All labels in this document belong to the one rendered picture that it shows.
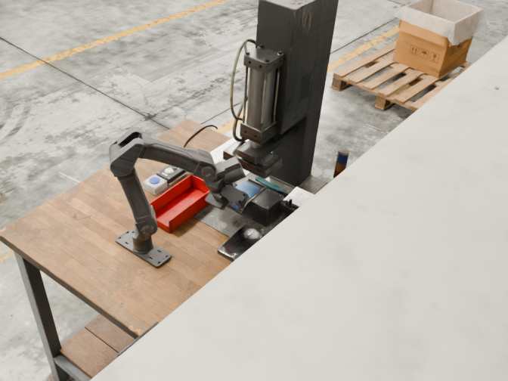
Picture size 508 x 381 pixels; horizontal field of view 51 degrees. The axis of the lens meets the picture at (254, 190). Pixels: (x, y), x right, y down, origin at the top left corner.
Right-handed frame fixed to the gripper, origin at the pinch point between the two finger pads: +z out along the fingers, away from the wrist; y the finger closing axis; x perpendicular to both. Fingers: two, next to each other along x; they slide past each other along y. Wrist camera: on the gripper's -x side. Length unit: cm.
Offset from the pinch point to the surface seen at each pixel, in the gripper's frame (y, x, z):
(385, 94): 191, 33, 218
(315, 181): 31.2, -13.5, 30.6
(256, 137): 19.7, -3.6, -16.5
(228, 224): -5.2, -1.0, 9.2
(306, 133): 37.5, -8.9, 5.5
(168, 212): -12.3, 19.8, 5.4
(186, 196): -3.3, 20.3, 10.8
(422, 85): 222, 14, 236
